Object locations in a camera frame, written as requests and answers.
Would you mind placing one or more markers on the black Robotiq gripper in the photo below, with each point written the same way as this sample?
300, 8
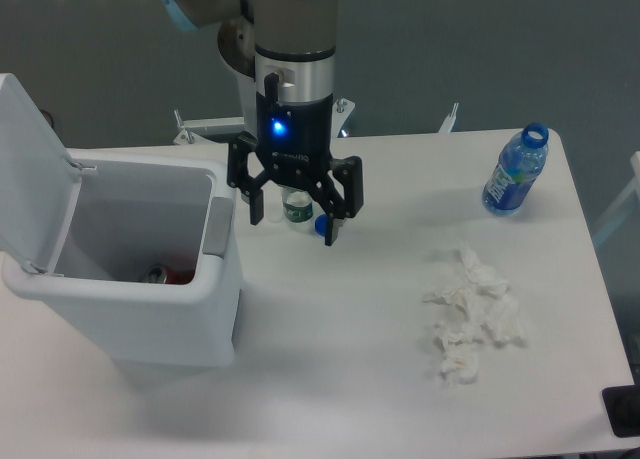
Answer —
293, 146

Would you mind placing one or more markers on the white trash can lid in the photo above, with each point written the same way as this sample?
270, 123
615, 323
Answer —
40, 182

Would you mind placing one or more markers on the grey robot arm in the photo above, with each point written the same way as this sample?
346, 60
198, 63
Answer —
287, 48

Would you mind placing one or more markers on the blue bottle cap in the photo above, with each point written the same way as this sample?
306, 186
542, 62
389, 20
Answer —
320, 225

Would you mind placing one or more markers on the red soda can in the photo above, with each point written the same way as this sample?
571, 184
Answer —
163, 274

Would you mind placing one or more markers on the white trash can body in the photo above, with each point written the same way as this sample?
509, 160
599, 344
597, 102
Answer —
136, 211

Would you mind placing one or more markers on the small clear plastic bottle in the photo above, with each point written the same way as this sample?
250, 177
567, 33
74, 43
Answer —
298, 209

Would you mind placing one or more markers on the crumpled white tissue paper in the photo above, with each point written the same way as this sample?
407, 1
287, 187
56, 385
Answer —
481, 310

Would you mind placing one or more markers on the blue plastic water bottle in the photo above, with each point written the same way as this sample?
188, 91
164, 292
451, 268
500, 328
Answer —
519, 164

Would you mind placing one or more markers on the black device at edge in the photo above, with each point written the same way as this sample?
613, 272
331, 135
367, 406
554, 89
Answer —
622, 407

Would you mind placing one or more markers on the white table frame bracket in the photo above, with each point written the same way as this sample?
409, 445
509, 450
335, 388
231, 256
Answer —
220, 129

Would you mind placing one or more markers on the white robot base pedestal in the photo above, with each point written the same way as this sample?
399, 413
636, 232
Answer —
247, 99

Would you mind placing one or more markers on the white chair frame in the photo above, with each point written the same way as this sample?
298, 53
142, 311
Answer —
620, 209

